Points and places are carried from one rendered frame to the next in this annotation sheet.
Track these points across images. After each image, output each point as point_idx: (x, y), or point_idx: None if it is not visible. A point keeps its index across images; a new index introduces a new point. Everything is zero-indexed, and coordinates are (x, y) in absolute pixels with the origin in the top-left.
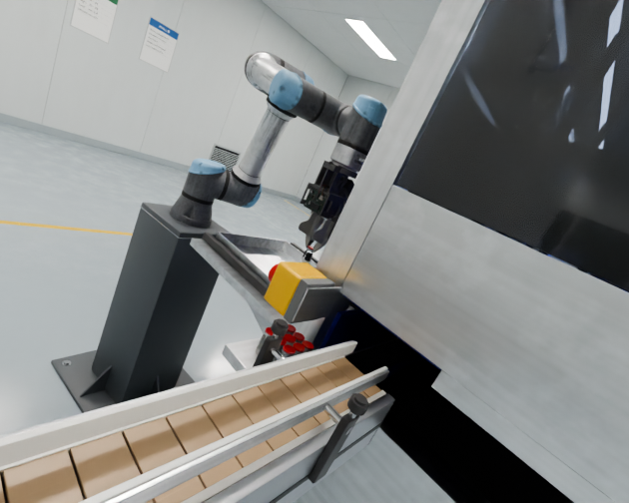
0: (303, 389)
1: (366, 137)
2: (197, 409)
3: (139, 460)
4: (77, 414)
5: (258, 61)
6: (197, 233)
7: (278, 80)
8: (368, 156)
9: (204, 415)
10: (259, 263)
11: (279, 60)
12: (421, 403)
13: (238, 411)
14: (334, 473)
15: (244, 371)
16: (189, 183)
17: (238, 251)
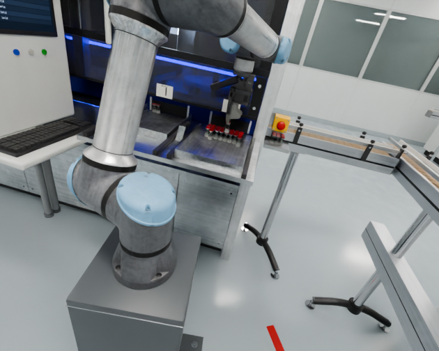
0: (291, 131)
1: None
2: (318, 138)
3: (329, 140)
4: (342, 137)
5: (249, 10)
6: (178, 232)
7: (289, 49)
8: (285, 67)
9: (317, 138)
10: (225, 157)
11: None
12: None
13: (310, 136)
14: None
15: (313, 129)
16: (173, 225)
17: (245, 157)
